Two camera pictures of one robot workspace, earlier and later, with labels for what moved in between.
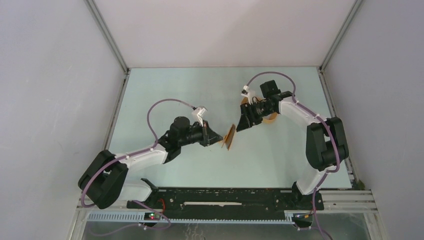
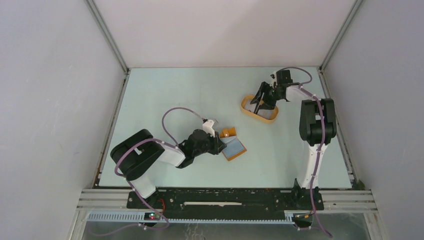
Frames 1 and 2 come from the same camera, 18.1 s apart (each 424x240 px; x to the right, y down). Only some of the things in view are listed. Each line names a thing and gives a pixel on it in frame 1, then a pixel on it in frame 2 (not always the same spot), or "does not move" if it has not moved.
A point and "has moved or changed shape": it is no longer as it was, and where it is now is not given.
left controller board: [151, 216] does not move
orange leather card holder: [228, 138] has moved or changed shape
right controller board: [302, 217] does not move
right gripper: [248, 118] to [263, 88]
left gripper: [208, 136] to [217, 144]
